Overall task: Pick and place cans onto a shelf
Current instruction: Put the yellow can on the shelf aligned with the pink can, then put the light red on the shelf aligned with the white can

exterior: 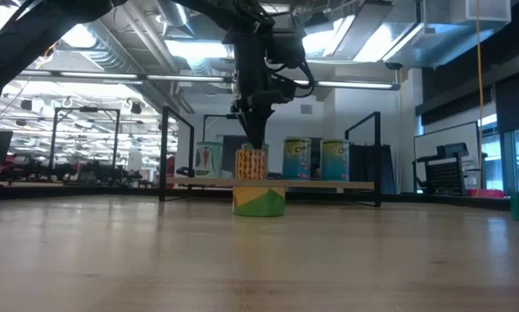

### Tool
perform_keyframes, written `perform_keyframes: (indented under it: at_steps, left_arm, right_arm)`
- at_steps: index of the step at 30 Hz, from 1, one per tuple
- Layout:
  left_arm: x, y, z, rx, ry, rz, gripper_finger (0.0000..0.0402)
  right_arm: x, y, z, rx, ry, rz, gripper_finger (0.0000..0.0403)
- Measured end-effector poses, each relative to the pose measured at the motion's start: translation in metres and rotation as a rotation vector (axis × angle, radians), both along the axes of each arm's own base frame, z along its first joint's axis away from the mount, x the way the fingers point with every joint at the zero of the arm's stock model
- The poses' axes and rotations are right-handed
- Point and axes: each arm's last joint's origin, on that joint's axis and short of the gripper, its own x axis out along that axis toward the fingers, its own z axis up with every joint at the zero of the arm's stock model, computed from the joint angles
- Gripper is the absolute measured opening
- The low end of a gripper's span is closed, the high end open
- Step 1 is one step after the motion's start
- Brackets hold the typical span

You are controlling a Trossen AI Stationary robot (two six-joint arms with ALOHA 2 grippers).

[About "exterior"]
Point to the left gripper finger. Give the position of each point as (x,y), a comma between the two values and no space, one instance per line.
(248,123)
(262,123)

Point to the carrot label can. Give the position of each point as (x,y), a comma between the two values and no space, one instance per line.
(208,161)

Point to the short green yellow can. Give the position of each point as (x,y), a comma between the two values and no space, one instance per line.
(259,203)

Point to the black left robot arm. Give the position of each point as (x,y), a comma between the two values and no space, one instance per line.
(25,39)

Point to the long ceiling light bar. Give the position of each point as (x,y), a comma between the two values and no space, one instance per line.
(185,78)

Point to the black cabinet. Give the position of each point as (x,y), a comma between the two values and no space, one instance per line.
(363,169)

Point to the white whiteboard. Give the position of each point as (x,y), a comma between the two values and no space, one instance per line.
(447,134)

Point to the black desk perforated panel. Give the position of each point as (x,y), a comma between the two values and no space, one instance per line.
(445,175)

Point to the red box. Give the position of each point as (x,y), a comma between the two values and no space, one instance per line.
(484,193)

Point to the black metal station frame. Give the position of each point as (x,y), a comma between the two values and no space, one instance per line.
(216,116)
(86,109)

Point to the wooden shelf black metal frame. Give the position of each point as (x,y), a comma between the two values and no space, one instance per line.
(328,185)

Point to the silver ceiling air duct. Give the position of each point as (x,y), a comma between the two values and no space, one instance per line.
(125,47)

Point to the large silver ventilation duct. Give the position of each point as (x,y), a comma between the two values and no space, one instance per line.
(415,39)

